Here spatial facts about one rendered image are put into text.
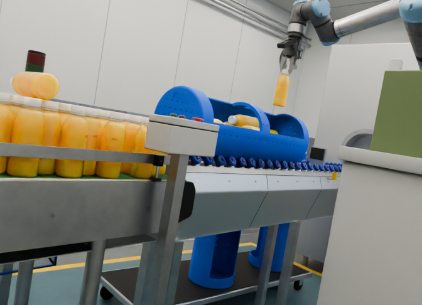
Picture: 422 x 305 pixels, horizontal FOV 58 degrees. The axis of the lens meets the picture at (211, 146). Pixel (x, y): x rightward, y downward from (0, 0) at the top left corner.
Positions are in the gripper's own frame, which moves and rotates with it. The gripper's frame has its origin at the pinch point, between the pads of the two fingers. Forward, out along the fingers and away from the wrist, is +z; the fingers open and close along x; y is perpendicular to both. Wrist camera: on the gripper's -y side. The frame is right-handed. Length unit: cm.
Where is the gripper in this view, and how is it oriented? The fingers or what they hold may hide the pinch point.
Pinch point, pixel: (285, 71)
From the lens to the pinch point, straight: 205.3
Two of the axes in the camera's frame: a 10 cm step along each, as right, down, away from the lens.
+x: -7.4, -1.8, 6.5
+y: 6.4, 1.0, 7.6
